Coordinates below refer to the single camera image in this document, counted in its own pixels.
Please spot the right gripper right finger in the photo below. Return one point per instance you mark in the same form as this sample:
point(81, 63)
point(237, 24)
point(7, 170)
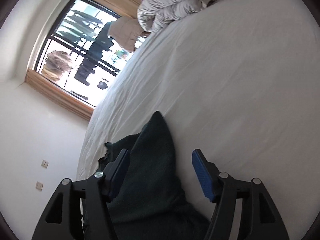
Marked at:
point(260, 218)

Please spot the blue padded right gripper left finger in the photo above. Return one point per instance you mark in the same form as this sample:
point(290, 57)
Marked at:
point(61, 218)

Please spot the dark green knit sweater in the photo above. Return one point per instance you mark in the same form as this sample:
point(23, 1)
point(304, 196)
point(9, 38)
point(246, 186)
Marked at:
point(151, 203)

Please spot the beige curtain left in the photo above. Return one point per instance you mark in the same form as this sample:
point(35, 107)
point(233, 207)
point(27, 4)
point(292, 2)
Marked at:
point(58, 95)

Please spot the white bed sheet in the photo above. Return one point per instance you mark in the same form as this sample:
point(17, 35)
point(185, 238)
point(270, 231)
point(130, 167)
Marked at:
point(238, 80)

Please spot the black framed window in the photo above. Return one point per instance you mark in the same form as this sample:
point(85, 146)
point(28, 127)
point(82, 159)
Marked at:
point(78, 55)

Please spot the beige jacket on chair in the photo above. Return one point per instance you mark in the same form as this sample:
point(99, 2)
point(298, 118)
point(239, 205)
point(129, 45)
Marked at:
point(125, 31)

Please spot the folded grey duvet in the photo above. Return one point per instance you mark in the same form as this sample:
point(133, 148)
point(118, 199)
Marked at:
point(155, 15)

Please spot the white wall socket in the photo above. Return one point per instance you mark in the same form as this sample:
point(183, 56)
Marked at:
point(39, 186)
point(44, 164)

